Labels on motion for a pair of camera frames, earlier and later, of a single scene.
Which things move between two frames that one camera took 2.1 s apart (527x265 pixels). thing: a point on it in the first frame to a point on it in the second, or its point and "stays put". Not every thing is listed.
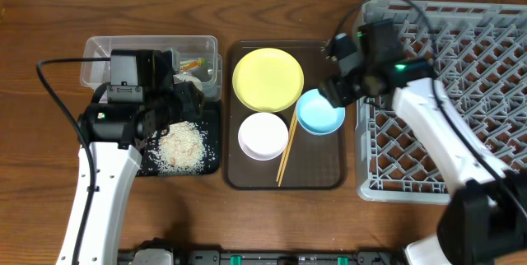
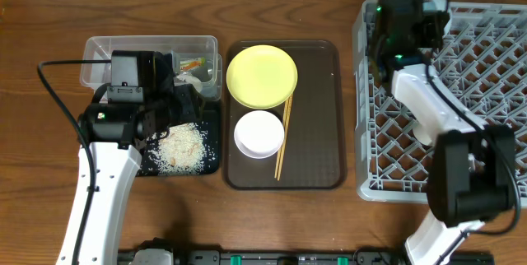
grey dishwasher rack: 478,53 stays put
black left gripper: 186,98 stays put
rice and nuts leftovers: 182,148 stays put
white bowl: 263,136 stays put
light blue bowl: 316,113 to 436,2
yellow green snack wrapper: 188,65 stays put
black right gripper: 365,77 to 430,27
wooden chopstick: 289,150 to 286,138
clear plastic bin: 196,58 stays put
